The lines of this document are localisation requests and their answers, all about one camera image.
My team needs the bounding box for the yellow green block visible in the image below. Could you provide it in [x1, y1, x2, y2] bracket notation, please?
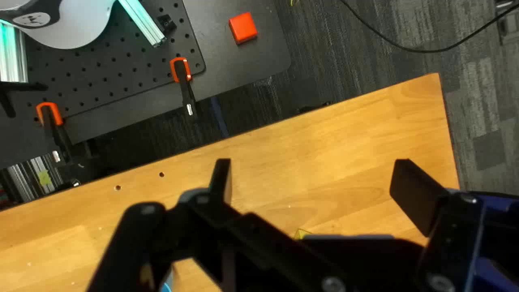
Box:
[293, 229, 310, 240]

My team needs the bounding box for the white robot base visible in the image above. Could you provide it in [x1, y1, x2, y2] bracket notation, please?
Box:
[0, 0, 115, 51]

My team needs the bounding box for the aluminium extrusion rail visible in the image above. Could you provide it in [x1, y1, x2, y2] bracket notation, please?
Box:
[118, 0, 165, 47]

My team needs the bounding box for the black perforated breadboard plate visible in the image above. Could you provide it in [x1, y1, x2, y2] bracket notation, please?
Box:
[5, 0, 204, 122]

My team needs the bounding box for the orange black clamp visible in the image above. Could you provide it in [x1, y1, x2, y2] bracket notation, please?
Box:
[36, 101, 78, 167]
[169, 57, 196, 119]

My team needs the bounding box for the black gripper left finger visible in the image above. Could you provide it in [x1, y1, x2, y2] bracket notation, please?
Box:
[209, 159, 232, 203]

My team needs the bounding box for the red square block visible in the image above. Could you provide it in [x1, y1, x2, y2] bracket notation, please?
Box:
[229, 12, 259, 46]

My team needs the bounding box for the aluminium extrusion post left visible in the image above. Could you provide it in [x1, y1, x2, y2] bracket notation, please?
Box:
[0, 23, 28, 83]

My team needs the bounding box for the orange black clamp left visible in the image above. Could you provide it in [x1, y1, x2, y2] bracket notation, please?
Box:
[36, 101, 78, 167]

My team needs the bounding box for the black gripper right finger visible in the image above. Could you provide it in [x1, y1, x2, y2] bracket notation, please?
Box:
[389, 159, 449, 237]

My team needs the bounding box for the orange black clamp right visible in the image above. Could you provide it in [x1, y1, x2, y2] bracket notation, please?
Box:
[169, 57, 196, 119]

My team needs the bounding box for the black side table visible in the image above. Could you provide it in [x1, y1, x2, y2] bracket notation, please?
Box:
[0, 0, 290, 167]

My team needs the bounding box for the black cable on floor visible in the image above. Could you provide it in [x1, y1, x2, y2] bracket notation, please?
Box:
[339, 0, 519, 55]

